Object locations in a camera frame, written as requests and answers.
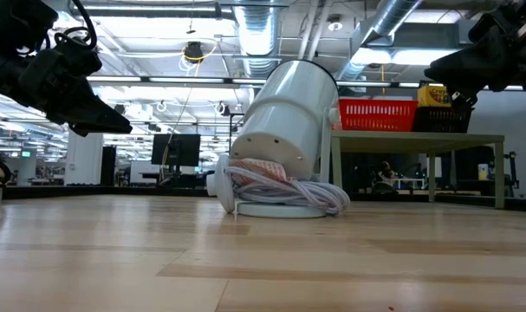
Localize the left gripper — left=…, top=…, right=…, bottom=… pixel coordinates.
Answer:
left=0, top=45, right=133, bottom=138

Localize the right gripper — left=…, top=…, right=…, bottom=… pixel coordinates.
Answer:
left=423, top=8, right=526, bottom=110

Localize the green yellow crayon box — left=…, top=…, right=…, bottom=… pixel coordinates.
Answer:
left=416, top=83, right=453, bottom=108

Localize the black mesh basket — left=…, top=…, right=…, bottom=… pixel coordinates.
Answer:
left=411, top=105, right=474, bottom=133

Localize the red mesh basket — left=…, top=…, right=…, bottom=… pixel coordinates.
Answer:
left=336, top=98, right=419, bottom=133

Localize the white desk lamp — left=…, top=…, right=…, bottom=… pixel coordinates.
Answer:
left=205, top=59, right=341, bottom=219

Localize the white lamp cable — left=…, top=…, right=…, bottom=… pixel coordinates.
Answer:
left=205, top=153, right=352, bottom=217

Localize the black office chair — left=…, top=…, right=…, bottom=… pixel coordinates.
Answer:
left=370, top=180, right=393, bottom=195

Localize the tall black cabinet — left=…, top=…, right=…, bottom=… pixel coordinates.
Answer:
left=100, top=145, right=117, bottom=186

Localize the black computer monitor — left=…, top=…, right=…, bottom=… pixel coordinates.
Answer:
left=151, top=133, right=202, bottom=167

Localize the black upright robot stand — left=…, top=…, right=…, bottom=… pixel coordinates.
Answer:
left=506, top=150, right=520, bottom=197

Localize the person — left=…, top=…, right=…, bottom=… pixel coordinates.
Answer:
left=378, top=160, right=396, bottom=183

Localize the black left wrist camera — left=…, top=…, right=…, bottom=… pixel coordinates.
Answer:
left=28, top=36, right=103, bottom=88

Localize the black aluminium rig frame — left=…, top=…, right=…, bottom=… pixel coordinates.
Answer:
left=2, top=184, right=526, bottom=214

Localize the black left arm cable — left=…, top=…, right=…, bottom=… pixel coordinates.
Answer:
left=53, top=0, right=99, bottom=51

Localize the slanted silver ceiling duct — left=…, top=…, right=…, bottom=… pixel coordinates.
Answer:
left=335, top=0, right=424, bottom=81

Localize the black ceiling cable reel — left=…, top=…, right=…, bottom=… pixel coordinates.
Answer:
left=183, top=41, right=205, bottom=64

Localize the wide silver ceiling duct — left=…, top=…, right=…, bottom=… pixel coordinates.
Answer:
left=232, top=0, right=282, bottom=79

